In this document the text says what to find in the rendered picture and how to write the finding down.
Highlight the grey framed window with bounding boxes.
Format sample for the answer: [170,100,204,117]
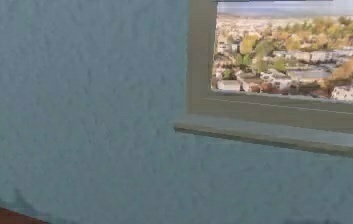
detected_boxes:
[173,0,353,161]

